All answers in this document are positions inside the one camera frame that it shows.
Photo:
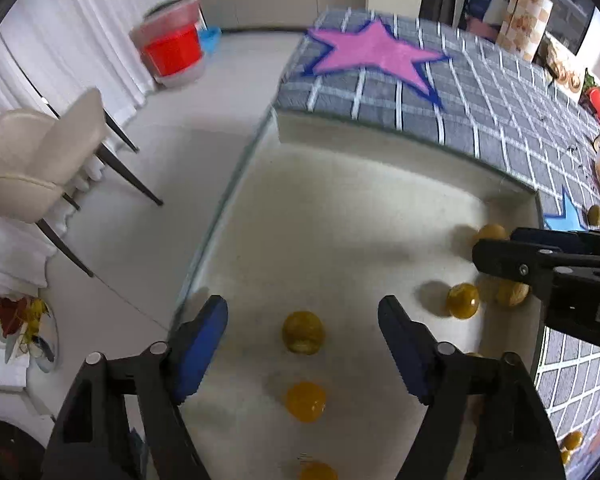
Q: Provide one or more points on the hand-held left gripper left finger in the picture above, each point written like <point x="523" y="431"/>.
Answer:
<point x="200" y="347"/>

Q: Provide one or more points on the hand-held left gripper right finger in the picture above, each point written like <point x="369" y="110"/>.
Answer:
<point x="405" y="350"/>

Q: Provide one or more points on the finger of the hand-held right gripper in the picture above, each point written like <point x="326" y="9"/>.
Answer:
<point x="565" y="240"/>
<point x="510" y="262"/>

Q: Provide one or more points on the brown-green cherry tomato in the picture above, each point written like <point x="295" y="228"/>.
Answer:
<point x="595" y="215"/>

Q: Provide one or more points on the white shallow tray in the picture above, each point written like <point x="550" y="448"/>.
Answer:
<point x="355" y="240"/>

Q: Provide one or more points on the red plastic stool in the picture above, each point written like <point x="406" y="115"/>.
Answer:
<point x="599" y="102"/>

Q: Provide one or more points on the green plant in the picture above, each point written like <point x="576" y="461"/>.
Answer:
<point x="588" y="80"/>

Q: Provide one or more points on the grey checked printed blanket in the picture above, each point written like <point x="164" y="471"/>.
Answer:
<point x="480" y="100"/>

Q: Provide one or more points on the owl print cushion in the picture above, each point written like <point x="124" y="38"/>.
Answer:
<point x="567" y="67"/>

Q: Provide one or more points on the white table with colourful clutter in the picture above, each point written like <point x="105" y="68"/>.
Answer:
<point x="15" y="330"/>

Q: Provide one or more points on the checkered paper bag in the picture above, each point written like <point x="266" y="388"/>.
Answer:
<point x="522" y="20"/>

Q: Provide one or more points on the dark flat screen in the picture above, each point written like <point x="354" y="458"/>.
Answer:
<point x="567" y="5"/>

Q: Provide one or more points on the beige upholstered chair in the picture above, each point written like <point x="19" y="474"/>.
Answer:
<point x="40" y="160"/>

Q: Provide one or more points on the red plastic lidded bucket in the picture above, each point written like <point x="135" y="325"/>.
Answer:
<point x="172" y="45"/>

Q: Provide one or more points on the small blue container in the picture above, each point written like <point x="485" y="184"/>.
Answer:
<point x="210" y="39"/>

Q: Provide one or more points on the white curtain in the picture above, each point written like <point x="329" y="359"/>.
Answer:
<point x="65" y="25"/>

